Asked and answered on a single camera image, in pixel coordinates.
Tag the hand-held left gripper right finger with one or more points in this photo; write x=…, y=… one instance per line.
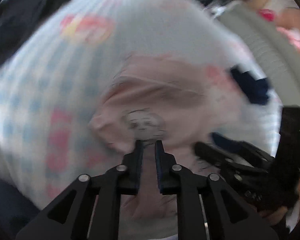
x=158, y=162

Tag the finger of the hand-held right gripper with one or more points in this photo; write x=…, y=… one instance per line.
x=240, y=147
x=225, y=160

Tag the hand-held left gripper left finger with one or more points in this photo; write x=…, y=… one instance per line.
x=140, y=162

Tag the pink printed garment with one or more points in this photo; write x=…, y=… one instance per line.
x=165, y=100

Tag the person's right hand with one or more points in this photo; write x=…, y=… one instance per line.
x=277, y=215

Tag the navy folded garment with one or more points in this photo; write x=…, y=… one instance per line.
x=252, y=87

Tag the grey padded headboard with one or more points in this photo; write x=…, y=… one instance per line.
x=277, y=62

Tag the pink white plush toy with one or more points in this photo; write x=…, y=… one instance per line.
x=291, y=36

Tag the blue checked printed blanket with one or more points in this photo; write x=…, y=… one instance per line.
x=40, y=92

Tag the red plush toy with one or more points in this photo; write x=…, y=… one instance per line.
x=266, y=15

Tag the dark blue cloth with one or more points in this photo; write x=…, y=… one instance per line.
x=10, y=210

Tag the black garment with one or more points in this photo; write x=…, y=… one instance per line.
x=20, y=25

